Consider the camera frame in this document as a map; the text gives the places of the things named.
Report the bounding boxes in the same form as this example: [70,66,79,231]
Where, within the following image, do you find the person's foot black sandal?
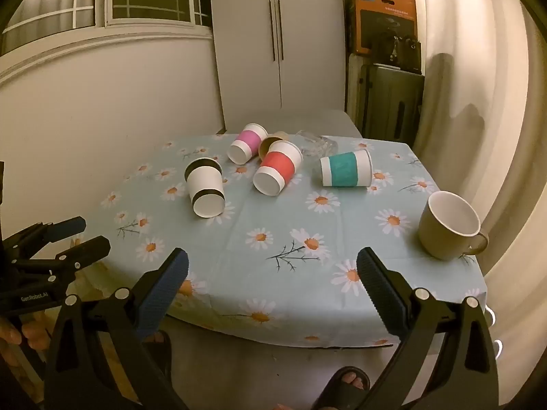
[141,331,172,379]
[312,366,372,410]

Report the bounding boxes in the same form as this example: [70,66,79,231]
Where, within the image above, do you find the pink sleeve paper cup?
[226,123,268,164]

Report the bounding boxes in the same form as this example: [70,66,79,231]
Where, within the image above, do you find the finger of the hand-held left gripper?
[0,217,87,262]
[17,236,111,283]

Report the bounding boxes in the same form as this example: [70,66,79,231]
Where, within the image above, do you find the white paper cup black bands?
[185,156,226,218]

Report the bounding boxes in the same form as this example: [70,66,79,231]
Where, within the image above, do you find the clear glass cup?
[295,129,338,159]

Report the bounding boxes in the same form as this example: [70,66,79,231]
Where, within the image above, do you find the beige ceramic mug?
[418,191,489,261]

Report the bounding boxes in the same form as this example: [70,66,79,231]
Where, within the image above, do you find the orange cardboard box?
[352,0,419,67]

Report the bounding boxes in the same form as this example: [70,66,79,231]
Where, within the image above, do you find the cream curtain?
[410,0,547,394]

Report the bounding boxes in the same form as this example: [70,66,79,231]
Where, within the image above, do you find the white wardrobe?
[209,0,347,131]

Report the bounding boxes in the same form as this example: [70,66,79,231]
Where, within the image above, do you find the person's left foot black sandal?
[141,331,172,379]

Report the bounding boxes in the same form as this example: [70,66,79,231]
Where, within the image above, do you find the brown paper cup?
[258,132,291,160]

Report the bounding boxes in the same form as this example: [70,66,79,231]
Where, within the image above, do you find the black bag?
[387,36,424,73]

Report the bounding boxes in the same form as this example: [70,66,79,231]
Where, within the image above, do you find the grey suitcase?
[348,53,426,146]

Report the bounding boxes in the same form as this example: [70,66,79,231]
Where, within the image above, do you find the teal sleeve paper cup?
[320,149,372,188]

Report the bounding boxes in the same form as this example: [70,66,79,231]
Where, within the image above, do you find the person's left hand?
[0,319,51,353]

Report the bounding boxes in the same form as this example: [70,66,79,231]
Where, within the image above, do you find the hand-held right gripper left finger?
[43,248,191,410]

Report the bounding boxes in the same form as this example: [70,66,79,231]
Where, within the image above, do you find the daisy print tablecloth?
[88,132,488,349]

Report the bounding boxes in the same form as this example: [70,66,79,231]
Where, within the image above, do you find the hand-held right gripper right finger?
[357,247,501,410]

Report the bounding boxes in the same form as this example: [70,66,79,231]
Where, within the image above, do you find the red sleeve paper cup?
[253,140,304,196]

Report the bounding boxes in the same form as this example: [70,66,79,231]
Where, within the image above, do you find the person's right foot black sandal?
[312,366,372,410]

